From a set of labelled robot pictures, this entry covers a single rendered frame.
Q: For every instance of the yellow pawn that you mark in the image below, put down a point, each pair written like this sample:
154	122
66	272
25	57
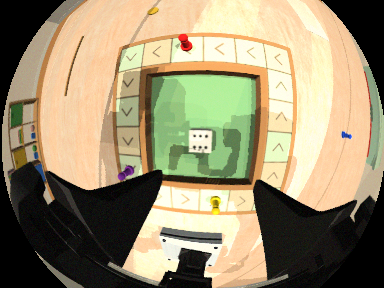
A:
215	201

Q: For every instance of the red pawn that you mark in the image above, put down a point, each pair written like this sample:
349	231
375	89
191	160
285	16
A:
185	44

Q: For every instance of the white die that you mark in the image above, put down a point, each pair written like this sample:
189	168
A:
200	140

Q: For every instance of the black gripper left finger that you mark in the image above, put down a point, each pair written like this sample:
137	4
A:
114	214

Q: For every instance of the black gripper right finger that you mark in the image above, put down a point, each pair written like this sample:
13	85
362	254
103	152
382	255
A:
290	229

